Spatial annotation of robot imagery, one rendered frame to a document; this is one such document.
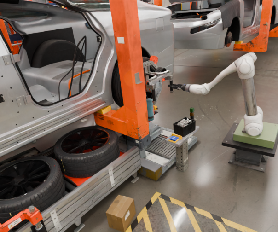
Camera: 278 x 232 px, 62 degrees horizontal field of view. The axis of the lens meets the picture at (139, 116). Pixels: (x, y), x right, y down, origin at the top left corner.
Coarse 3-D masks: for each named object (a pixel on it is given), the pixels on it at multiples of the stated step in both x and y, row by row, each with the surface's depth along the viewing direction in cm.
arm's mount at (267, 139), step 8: (240, 128) 257; (264, 128) 252; (272, 128) 250; (240, 136) 246; (248, 136) 242; (256, 136) 240; (264, 136) 238; (272, 136) 237; (256, 144) 239; (264, 144) 235; (272, 144) 230
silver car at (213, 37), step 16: (208, 0) 738; (224, 0) 829; (240, 0) 486; (256, 0) 565; (176, 16) 538; (192, 16) 511; (208, 16) 448; (240, 16) 496; (256, 16) 582; (272, 16) 715; (176, 32) 480; (192, 32) 461; (208, 32) 453; (224, 32) 461; (240, 32) 518; (256, 32) 605; (176, 48) 500; (192, 48) 479; (208, 48) 470
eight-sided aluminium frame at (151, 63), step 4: (144, 64) 261; (148, 64) 266; (152, 64) 272; (152, 68) 281; (156, 68) 280; (156, 76) 291; (160, 80) 291; (160, 92) 296; (156, 96) 292; (156, 100) 294
